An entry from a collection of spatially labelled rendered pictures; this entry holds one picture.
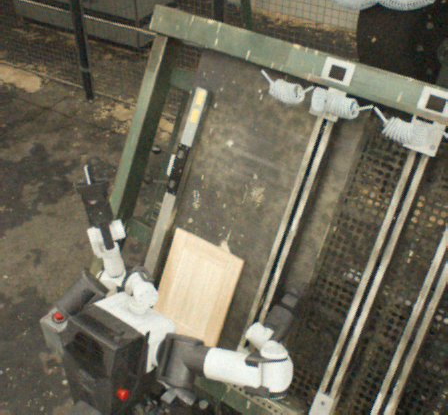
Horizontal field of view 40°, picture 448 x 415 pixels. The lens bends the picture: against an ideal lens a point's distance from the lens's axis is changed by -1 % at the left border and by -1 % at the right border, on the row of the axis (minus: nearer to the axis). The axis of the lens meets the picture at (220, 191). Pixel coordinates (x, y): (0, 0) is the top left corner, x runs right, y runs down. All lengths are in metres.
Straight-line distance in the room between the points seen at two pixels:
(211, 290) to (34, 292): 1.85
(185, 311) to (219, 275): 0.22
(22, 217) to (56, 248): 0.44
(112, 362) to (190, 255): 0.70
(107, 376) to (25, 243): 2.57
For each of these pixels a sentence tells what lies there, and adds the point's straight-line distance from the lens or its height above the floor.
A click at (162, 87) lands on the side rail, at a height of 1.65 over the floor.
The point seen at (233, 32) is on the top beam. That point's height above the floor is 1.94.
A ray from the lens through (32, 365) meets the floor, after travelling 3.66.
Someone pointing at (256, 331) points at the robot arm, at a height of 1.28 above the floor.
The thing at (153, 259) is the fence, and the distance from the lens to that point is 2.48.
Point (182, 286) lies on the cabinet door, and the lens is 2.44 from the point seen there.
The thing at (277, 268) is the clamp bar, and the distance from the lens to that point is 2.17.
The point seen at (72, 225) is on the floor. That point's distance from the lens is 4.41.
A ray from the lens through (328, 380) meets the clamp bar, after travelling 2.18.
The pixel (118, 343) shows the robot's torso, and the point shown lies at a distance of 1.85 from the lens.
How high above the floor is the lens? 2.85
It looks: 39 degrees down
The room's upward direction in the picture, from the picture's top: straight up
